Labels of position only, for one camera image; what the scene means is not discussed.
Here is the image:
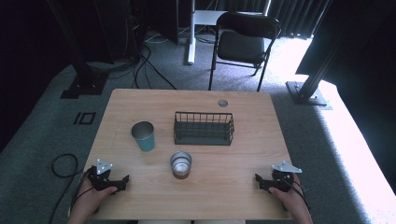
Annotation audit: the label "dark side curtain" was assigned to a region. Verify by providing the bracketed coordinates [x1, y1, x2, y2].
[295, 0, 396, 194]

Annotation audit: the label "right hand-held gripper cable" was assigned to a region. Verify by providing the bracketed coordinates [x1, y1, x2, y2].
[288, 179, 312, 216]

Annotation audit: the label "black floor cables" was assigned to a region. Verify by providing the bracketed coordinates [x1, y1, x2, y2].
[132, 43, 178, 91]

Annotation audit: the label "white desk frame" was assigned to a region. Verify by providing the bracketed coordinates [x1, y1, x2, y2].
[186, 0, 273, 66]

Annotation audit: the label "teal metal cup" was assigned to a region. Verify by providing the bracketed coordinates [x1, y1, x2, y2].
[131, 120, 156, 153]

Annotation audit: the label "short steel cup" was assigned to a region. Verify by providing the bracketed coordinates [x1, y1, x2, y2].
[169, 150, 192, 180]

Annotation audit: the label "left hand-held gripper cable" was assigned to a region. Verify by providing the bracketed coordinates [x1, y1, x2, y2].
[69, 169, 92, 216]

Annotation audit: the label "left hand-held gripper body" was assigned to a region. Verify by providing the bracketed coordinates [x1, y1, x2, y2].
[87, 159, 123, 192]

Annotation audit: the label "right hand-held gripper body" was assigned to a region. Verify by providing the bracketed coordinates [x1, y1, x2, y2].
[264, 161, 303, 193]

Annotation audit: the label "pleated dark curtain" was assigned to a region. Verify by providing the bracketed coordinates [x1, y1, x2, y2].
[266, 0, 332, 40]

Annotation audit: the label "person's right hand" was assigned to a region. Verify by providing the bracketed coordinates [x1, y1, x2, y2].
[268, 175, 312, 218]

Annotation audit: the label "black folding chair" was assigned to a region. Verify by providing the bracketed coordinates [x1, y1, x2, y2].
[208, 11, 282, 92]

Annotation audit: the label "dark upright panel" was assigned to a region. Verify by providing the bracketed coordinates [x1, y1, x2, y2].
[146, 0, 180, 46]

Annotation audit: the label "hand-held gripper cable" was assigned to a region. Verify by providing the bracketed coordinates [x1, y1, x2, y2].
[69, 169, 92, 216]
[288, 179, 312, 216]

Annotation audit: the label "person's left hand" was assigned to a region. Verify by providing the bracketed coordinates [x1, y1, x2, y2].
[70, 178, 119, 218]

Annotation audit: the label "dark wire basket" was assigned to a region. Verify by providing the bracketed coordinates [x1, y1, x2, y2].
[173, 111, 235, 147]

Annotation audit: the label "looped black cable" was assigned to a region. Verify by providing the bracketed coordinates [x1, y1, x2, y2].
[48, 153, 80, 224]

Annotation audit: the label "black metal stand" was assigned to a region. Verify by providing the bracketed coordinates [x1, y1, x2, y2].
[285, 27, 347, 107]
[46, 0, 110, 100]

